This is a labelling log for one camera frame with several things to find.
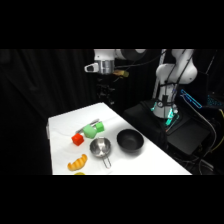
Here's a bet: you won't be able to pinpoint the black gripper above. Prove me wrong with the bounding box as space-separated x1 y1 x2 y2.
96 73 116 106

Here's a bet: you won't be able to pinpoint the red cube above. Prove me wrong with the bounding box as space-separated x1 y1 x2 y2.
71 133 85 147

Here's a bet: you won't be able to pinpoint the small green cube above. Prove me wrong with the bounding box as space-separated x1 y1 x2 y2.
95 121 106 133

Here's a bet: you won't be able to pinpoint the black bowl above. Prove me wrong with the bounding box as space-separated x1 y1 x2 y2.
116 129 145 154

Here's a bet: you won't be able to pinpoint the metal tongs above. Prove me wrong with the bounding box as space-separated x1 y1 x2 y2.
75 118 101 135

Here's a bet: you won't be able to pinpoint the green cup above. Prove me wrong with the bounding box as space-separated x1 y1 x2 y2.
82 124 98 139

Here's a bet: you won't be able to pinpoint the black curtain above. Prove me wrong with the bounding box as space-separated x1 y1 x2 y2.
0 49 224 176

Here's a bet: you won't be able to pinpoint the toy croissant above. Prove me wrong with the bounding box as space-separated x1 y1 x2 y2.
67 153 89 172

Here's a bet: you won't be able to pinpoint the white tablecloth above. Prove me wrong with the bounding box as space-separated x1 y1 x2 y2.
46 101 193 176

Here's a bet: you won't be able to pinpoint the screen with blue lines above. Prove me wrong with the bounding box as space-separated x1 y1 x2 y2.
179 87 204 110

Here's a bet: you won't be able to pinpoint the black robot stand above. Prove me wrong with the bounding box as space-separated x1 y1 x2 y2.
122 99 212 156

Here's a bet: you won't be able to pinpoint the yellow cable tag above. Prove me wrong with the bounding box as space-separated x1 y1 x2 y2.
112 69 131 79

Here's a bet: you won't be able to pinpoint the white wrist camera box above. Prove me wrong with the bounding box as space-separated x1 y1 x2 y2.
84 62 100 74

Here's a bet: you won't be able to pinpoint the steel bowl with handle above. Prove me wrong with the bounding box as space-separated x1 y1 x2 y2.
89 137 113 169

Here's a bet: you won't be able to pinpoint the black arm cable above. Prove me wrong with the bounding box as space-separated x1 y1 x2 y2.
156 49 194 101

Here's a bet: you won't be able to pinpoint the grey cable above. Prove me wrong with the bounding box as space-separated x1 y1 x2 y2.
186 101 218 143

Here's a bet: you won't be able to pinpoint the yellow cable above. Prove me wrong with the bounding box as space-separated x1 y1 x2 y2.
211 109 224 153

